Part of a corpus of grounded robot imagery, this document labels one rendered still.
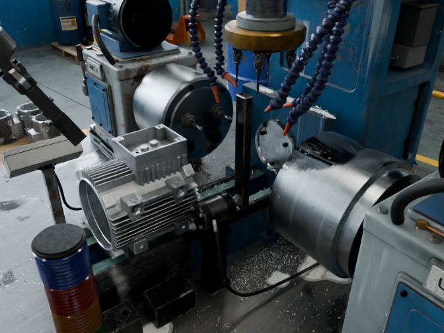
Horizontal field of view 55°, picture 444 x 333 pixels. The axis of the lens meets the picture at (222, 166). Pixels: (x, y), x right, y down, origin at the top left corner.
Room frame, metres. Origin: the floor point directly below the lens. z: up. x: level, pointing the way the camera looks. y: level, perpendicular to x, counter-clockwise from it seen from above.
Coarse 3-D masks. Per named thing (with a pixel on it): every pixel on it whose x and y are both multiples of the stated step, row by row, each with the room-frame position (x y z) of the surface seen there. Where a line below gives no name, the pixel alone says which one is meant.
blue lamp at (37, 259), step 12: (84, 252) 0.38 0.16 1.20; (36, 264) 0.37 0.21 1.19; (48, 264) 0.36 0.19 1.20; (60, 264) 0.36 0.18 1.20; (72, 264) 0.36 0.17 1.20; (84, 264) 0.38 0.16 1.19; (48, 276) 0.36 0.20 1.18; (60, 276) 0.36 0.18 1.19; (72, 276) 0.36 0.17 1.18; (84, 276) 0.37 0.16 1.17; (60, 288) 0.36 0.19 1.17
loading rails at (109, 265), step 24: (216, 192) 0.93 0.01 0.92; (264, 192) 0.93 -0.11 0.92; (240, 216) 0.85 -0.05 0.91; (264, 216) 0.89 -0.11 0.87; (168, 240) 0.72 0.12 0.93; (192, 240) 0.76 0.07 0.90; (240, 240) 0.85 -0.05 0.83; (264, 240) 0.87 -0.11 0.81; (96, 264) 0.66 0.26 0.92; (120, 264) 0.65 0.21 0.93; (144, 264) 0.68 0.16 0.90; (168, 264) 0.71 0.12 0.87; (192, 264) 0.76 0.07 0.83; (96, 288) 0.61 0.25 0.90; (120, 288) 0.64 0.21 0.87; (144, 288) 0.67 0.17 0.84
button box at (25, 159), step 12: (36, 144) 0.88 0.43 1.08; (48, 144) 0.90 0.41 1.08; (60, 144) 0.91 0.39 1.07; (72, 144) 0.92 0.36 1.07; (12, 156) 0.84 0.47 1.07; (24, 156) 0.85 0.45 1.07; (36, 156) 0.86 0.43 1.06; (48, 156) 0.88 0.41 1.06; (60, 156) 0.89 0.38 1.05; (72, 156) 0.92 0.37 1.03; (12, 168) 0.82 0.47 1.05; (24, 168) 0.84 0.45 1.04; (36, 168) 0.88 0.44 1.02
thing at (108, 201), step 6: (84, 168) 0.76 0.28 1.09; (180, 168) 0.77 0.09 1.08; (186, 168) 0.77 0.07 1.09; (192, 168) 0.77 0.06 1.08; (78, 174) 0.75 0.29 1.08; (186, 174) 0.76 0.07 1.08; (192, 174) 0.76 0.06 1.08; (78, 180) 0.75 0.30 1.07; (102, 198) 0.65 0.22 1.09; (108, 198) 0.66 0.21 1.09; (114, 198) 0.66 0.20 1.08; (102, 204) 0.66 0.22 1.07; (108, 204) 0.65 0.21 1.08; (114, 204) 0.65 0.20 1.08; (192, 222) 0.76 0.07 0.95; (114, 252) 0.65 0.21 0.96; (120, 252) 0.65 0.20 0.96; (114, 258) 0.65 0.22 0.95
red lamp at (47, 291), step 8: (88, 280) 0.38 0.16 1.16; (48, 288) 0.36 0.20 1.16; (72, 288) 0.36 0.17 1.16; (80, 288) 0.36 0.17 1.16; (88, 288) 0.37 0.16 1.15; (48, 296) 0.36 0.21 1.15; (56, 296) 0.36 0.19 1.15; (64, 296) 0.36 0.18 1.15; (72, 296) 0.36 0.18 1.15; (80, 296) 0.36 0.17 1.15; (88, 296) 0.37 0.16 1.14; (96, 296) 0.39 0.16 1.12; (48, 304) 0.36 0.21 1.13; (56, 304) 0.36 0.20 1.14; (64, 304) 0.36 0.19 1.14; (72, 304) 0.36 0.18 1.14; (80, 304) 0.36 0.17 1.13; (88, 304) 0.37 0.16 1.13; (56, 312) 0.36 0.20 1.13; (64, 312) 0.36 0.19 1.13; (72, 312) 0.36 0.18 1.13; (80, 312) 0.36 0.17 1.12
